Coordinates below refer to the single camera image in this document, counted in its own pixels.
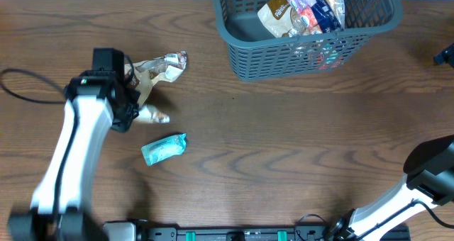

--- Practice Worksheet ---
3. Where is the teal wet wipes pack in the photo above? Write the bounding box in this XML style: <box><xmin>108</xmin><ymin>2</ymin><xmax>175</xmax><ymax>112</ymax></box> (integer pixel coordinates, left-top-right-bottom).
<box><xmin>141</xmin><ymin>133</ymin><xmax>187</xmax><ymax>166</ymax></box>

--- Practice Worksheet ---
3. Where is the multicolour tissue pack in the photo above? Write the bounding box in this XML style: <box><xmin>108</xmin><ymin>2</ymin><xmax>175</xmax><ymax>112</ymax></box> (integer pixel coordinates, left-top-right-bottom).
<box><xmin>287</xmin><ymin>0</ymin><xmax>343</xmax><ymax>38</ymax></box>

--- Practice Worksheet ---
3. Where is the dark grey plastic basket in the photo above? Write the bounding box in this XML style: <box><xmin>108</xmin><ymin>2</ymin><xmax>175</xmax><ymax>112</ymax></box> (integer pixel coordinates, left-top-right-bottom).
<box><xmin>212</xmin><ymin>0</ymin><xmax>403</xmax><ymax>81</ymax></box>

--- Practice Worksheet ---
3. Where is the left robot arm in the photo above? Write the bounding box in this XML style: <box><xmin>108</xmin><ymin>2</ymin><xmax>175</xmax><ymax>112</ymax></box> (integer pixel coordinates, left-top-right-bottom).
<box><xmin>8</xmin><ymin>48</ymin><xmax>140</xmax><ymax>240</ymax></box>

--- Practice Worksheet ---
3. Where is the beige snack bag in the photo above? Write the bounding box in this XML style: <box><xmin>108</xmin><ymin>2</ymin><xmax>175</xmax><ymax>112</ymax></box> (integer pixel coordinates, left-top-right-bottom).
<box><xmin>258</xmin><ymin>0</ymin><xmax>309</xmax><ymax>38</ymax></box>
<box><xmin>133</xmin><ymin>104</ymin><xmax>170</xmax><ymax>124</ymax></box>
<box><xmin>124</xmin><ymin>51</ymin><xmax>187</xmax><ymax>107</ymax></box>

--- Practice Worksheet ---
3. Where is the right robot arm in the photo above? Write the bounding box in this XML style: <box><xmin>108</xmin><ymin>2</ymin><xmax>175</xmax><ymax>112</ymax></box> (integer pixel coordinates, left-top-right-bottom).
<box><xmin>323</xmin><ymin>135</ymin><xmax>453</xmax><ymax>241</ymax></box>

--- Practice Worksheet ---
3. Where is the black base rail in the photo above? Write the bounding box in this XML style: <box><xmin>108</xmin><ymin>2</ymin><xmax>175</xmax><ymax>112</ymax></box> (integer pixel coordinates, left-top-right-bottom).
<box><xmin>102</xmin><ymin>219</ymin><xmax>411</xmax><ymax>241</ymax></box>

